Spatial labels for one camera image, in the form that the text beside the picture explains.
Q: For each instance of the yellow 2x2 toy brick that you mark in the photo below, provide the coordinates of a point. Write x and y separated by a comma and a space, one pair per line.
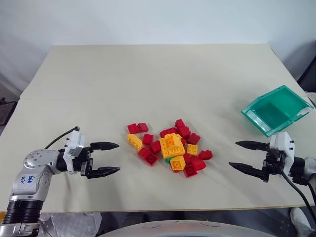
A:
192, 149

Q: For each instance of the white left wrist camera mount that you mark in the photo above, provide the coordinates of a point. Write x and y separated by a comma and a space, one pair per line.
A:
74, 145

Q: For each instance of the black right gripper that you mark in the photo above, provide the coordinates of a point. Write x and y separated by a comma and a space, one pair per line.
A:
272, 163

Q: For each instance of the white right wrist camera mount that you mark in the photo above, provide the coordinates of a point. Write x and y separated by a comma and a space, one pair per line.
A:
282, 148

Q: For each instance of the large yellow toy brick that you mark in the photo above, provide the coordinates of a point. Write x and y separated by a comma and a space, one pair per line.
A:
172, 148

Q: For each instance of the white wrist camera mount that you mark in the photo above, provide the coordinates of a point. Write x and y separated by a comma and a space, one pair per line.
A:
74, 145
282, 148

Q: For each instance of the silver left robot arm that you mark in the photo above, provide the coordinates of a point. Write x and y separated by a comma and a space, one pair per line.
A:
32, 172

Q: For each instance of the white wrapped object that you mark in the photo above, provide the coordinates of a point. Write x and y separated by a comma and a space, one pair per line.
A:
302, 222

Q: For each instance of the yellow plastic toy brick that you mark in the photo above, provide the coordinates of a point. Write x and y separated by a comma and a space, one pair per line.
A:
134, 141

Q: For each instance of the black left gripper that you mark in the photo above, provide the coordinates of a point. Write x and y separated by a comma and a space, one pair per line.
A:
85, 160

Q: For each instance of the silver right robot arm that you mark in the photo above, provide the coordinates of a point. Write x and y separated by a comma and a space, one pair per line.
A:
304, 170

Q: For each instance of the green toy brick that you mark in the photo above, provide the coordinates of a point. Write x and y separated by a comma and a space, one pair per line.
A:
167, 160

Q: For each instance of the upside-down yellow toy brick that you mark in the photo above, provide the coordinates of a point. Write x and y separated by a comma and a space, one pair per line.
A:
177, 163

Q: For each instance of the black background equipment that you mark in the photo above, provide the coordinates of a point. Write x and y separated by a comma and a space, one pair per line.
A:
6, 111

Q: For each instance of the dark background panel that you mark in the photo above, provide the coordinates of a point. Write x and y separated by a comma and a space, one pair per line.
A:
308, 69

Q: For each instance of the clear plastic wrapped bundle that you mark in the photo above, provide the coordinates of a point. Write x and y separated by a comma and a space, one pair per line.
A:
71, 224

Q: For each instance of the silver rounded robot body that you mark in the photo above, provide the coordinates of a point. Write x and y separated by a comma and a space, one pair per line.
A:
197, 229

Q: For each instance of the translucent green plastic bin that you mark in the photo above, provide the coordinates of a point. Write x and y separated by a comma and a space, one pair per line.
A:
274, 111

